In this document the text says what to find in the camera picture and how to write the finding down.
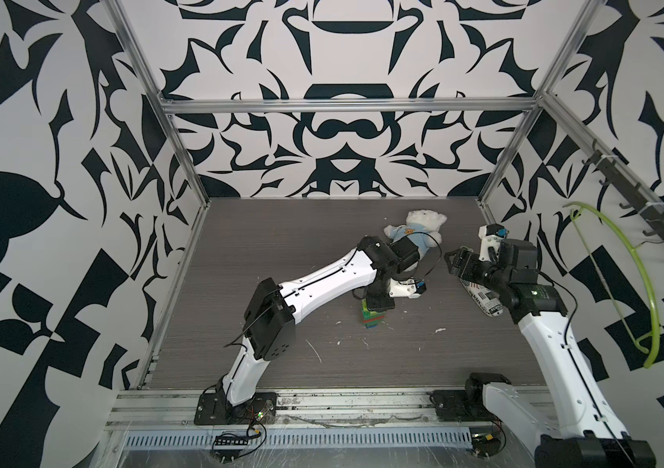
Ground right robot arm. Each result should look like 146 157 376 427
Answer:
444 236 657 467

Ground black connector box right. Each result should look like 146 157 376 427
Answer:
471 434 503 459

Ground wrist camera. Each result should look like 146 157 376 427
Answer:
478 223 508 262
388 279 427 300

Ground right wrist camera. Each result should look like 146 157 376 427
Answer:
478 223 508 262

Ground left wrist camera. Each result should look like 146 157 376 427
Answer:
388 279 427 300

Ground black usb hub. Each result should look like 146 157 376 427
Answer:
211 433 250 450

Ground black wall hook rail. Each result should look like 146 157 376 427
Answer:
584 138 664 245

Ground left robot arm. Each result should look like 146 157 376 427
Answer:
216 236 421 408

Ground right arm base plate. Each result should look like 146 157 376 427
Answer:
429 372 511 422

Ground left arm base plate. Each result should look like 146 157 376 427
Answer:
193 391 277 426

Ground long lime lego brick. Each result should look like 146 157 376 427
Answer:
361 300 386 327

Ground white teddy bear blue shirt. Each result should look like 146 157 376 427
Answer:
384 210 448 259

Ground white slotted cable duct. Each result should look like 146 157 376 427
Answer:
123 427 472 450

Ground green plastic hanger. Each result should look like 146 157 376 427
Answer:
564 201 661 370

